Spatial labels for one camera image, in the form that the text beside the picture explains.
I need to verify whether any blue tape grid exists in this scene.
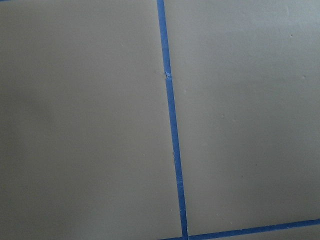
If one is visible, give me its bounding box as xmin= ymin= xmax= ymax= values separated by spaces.
xmin=0 ymin=0 xmax=320 ymax=240

